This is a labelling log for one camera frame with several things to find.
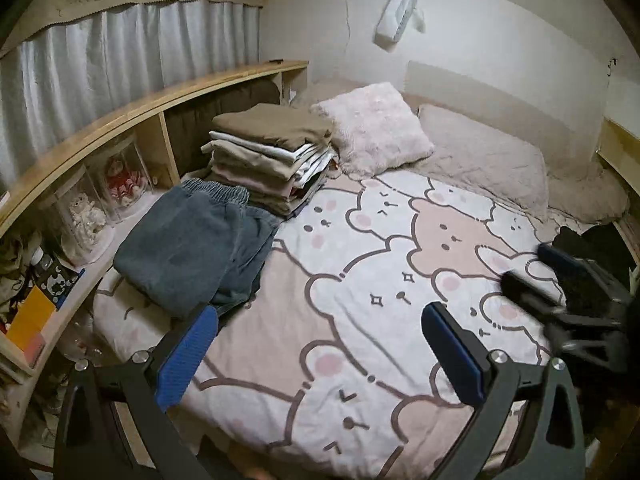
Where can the black white patterned box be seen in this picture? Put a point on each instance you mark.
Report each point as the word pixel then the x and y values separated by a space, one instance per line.
pixel 55 279

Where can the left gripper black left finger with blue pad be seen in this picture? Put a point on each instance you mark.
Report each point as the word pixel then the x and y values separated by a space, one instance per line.
pixel 179 354

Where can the stack of folded clothes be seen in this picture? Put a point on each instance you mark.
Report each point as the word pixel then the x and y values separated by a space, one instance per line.
pixel 279 154

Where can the white grey curtain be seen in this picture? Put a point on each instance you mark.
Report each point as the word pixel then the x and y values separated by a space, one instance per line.
pixel 68 76

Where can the red doll in clear case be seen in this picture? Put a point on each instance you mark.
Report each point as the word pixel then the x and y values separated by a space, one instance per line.
pixel 121 178

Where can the wooden headboard shelf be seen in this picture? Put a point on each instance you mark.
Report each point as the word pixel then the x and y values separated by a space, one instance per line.
pixel 167 157

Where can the white wall-mounted device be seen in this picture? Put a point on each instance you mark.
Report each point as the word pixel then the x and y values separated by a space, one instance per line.
pixel 397 17

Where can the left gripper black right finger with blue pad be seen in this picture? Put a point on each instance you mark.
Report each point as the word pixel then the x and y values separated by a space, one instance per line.
pixel 460 354

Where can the beige quilted pillow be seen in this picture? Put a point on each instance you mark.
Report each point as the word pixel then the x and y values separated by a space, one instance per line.
pixel 483 159

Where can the yellow orange box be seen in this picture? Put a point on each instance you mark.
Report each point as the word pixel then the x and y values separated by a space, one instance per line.
pixel 26 329

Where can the white pink bear duvet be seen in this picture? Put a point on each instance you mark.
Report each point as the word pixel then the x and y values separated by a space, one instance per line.
pixel 327 366

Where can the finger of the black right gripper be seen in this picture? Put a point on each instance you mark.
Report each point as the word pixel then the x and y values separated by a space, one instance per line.
pixel 529 298

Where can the white doll in clear case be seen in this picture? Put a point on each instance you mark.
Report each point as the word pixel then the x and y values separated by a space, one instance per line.
pixel 76 218

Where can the wooden side cabinet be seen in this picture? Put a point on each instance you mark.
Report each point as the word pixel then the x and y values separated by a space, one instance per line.
pixel 619 150

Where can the fluffy pink pillow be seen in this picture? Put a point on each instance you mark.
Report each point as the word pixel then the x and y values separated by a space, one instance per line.
pixel 374 130

